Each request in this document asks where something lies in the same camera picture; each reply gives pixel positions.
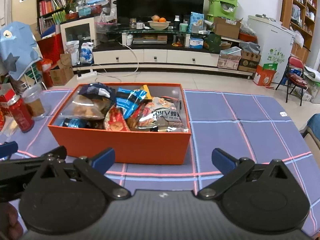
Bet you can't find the white black snack bag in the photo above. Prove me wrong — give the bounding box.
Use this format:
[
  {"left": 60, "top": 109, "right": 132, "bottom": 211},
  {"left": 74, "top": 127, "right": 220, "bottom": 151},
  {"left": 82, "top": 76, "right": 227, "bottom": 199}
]
[{"left": 136, "top": 97, "right": 189, "bottom": 132}]

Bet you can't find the purple plaid tablecloth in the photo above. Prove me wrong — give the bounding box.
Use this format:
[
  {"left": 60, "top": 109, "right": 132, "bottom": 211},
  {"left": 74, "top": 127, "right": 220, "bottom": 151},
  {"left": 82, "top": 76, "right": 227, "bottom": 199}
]
[{"left": 0, "top": 88, "right": 320, "bottom": 238}]

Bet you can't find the orange gift bag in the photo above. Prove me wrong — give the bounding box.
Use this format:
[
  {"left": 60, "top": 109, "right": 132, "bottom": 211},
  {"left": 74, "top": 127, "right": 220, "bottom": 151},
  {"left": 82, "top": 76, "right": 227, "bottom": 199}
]
[{"left": 253, "top": 63, "right": 278, "bottom": 87}]

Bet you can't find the green plastic storage rack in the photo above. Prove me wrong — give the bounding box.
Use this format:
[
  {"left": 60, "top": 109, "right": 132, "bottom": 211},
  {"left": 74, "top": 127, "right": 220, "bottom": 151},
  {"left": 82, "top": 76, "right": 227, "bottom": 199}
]
[{"left": 207, "top": 0, "right": 238, "bottom": 20}]

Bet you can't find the white small refrigerator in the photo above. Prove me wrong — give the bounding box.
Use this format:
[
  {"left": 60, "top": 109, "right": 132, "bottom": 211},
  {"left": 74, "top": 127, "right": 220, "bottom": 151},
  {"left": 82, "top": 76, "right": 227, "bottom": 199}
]
[{"left": 247, "top": 15, "right": 295, "bottom": 83}]

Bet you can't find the brown cardboard box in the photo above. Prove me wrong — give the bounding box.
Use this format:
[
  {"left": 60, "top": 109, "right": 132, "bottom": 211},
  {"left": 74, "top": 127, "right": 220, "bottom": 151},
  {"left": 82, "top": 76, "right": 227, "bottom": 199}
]
[{"left": 213, "top": 17, "right": 241, "bottom": 39}]

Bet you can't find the dark bookshelf with books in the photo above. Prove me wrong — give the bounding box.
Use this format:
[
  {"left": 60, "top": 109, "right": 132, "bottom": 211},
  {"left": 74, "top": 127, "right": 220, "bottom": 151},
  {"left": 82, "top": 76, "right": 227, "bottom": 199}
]
[{"left": 36, "top": 0, "right": 78, "bottom": 35}]

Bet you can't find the orange cardboard box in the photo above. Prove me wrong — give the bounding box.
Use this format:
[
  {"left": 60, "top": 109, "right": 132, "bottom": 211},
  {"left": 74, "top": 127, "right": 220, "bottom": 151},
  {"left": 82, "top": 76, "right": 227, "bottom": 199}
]
[{"left": 48, "top": 83, "right": 191, "bottom": 165}]

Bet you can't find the clear bag of snacks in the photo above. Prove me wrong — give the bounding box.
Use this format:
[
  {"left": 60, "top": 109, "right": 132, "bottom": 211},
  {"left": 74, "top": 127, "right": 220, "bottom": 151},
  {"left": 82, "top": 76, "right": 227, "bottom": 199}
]
[{"left": 59, "top": 95, "right": 112, "bottom": 120}]

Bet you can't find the blue snack packet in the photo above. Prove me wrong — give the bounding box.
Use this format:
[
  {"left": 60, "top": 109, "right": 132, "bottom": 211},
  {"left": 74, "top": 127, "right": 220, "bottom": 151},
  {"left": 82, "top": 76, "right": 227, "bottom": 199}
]
[{"left": 116, "top": 88, "right": 147, "bottom": 120}]

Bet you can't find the blue shark fabric cover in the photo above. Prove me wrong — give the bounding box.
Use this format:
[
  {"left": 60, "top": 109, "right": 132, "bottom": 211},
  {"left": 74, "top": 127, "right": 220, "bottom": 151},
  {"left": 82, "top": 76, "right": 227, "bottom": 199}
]
[{"left": 1, "top": 21, "right": 43, "bottom": 81}]

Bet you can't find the white framed glass cabinet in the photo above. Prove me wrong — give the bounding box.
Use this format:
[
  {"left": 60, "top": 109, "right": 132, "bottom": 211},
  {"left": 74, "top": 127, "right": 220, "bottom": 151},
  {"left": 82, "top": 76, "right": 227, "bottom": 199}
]
[{"left": 60, "top": 16, "right": 98, "bottom": 51}]

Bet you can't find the red folding chair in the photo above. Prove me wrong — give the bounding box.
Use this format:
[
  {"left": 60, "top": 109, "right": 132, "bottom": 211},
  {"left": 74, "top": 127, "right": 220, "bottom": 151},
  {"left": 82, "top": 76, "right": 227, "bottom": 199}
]
[{"left": 276, "top": 56, "right": 308, "bottom": 106}]

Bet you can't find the white air conditioner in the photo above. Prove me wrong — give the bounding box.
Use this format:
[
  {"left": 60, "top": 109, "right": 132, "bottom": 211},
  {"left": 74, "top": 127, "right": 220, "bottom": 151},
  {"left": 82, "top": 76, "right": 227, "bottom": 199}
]
[{"left": 11, "top": 0, "right": 37, "bottom": 25}]

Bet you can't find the red drink can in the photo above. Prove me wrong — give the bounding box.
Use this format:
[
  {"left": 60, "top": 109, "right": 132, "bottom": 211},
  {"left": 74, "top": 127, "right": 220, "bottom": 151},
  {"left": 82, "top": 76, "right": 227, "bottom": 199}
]
[{"left": 7, "top": 94, "right": 35, "bottom": 133}]

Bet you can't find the fruit bowl with oranges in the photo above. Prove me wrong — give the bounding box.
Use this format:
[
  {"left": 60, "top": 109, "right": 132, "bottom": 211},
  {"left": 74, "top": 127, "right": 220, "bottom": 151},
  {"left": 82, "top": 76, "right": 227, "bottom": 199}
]
[{"left": 148, "top": 15, "right": 171, "bottom": 30}]

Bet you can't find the white tv cabinet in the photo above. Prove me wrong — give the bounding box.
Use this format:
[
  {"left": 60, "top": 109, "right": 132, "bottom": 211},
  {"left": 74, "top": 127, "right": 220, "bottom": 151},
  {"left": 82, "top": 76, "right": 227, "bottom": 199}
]
[{"left": 73, "top": 42, "right": 253, "bottom": 78}]

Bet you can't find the clear glass jar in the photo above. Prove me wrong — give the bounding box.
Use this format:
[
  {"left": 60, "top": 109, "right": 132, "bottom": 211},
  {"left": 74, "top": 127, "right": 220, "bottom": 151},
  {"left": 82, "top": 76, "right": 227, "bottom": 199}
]
[{"left": 22, "top": 83, "right": 48, "bottom": 120}]

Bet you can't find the person's left hand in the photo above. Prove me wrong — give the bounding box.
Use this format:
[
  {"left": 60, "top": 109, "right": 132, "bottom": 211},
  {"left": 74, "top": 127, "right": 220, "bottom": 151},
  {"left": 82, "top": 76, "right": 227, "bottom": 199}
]
[{"left": 1, "top": 203, "right": 23, "bottom": 239}]

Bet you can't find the navy snack packet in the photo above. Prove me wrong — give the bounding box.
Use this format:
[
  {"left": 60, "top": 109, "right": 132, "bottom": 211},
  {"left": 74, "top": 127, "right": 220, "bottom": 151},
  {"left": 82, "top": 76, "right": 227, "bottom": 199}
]
[{"left": 79, "top": 82, "right": 116, "bottom": 102}]

